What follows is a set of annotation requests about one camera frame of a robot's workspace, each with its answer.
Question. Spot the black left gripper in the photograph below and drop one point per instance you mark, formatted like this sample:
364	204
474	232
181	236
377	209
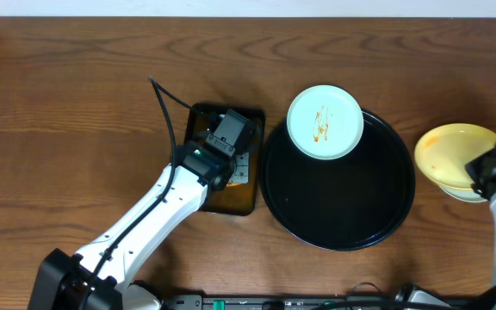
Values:
240	173

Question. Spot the light blue plate bottom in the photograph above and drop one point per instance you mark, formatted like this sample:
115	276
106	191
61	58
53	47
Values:
464	195

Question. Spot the light blue plate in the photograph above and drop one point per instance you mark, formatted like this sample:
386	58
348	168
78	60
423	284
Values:
464	195
325	122

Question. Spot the yellow plate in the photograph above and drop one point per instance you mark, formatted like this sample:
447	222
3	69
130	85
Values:
442	153

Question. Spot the light blue plate top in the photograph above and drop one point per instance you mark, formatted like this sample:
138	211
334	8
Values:
325	122

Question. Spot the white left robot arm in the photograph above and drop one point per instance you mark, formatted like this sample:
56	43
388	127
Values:
100	274

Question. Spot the black rectangular water tray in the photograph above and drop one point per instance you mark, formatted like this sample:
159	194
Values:
238	200

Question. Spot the round black serving tray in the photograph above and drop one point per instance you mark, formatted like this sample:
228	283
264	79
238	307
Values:
343	204

